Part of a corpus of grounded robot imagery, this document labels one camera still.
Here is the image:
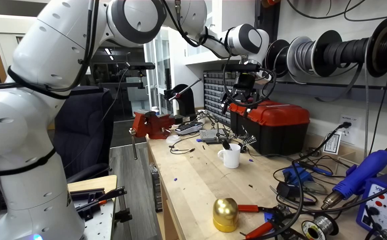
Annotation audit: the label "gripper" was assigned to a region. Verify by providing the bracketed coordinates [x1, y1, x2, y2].
[220, 72, 260, 118]

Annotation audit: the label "white mug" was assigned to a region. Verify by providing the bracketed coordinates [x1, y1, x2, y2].
[217, 144, 241, 169]

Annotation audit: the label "small parts drawer cabinet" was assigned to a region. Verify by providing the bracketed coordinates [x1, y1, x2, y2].
[202, 70, 240, 127]

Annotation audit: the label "helping hands tool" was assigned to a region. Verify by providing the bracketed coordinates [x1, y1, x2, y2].
[195, 111, 258, 154]

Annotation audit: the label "red and black toolbox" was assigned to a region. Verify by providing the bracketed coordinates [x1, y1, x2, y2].
[229, 100, 311, 156]

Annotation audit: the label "grey label maker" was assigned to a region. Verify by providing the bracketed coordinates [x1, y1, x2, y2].
[175, 121, 204, 136]

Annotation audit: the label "black press with lever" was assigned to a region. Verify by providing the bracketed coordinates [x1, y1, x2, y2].
[163, 78, 202, 123]

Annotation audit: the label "red bench vise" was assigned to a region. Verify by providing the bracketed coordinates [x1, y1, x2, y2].
[129, 111, 176, 160]

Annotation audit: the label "blue small device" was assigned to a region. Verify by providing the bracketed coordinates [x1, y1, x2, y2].
[282, 165, 314, 187]

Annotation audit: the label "black power adapter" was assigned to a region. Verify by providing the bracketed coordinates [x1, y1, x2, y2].
[276, 181, 301, 200]

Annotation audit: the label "white label card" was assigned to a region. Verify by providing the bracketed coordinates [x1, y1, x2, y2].
[322, 131, 342, 155]

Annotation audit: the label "gold dome bell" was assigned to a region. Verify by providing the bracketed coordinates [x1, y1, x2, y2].
[212, 198, 240, 233]

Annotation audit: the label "round magnifying lens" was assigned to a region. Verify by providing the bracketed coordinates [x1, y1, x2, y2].
[301, 180, 328, 196]

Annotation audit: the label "blue hot air gun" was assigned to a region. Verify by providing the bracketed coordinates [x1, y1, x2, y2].
[321, 150, 387, 211]

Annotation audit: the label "dark blue office chair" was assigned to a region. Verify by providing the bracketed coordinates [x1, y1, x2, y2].
[51, 86, 115, 184]

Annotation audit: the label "black clamp with orange tip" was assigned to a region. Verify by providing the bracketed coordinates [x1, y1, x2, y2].
[69, 186, 128, 221]

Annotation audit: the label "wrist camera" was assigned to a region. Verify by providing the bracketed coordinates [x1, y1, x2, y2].
[224, 63, 261, 73]

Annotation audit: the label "thin black cable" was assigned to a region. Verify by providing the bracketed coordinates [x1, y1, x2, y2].
[169, 133, 200, 155]

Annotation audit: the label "blue handled screwdriver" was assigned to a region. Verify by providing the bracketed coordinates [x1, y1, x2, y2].
[298, 161, 334, 177]

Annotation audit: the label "camera on mount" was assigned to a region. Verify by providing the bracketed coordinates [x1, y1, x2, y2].
[126, 62, 156, 90]

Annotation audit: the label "thick black cable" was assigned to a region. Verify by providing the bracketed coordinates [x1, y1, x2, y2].
[243, 121, 352, 240]

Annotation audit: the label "row of wire spools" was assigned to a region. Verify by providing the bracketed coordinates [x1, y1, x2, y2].
[265, 17, 387, 78]

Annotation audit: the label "wall socket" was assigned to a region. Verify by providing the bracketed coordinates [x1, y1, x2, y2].
[339, 115, 362, 146]

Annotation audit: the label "red handled pliers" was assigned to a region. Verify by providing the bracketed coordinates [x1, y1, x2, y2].
[237, 204, 292, 240]

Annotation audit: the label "solder wire spool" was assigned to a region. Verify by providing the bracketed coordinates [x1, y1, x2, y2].
[301, 213, 339, 240]

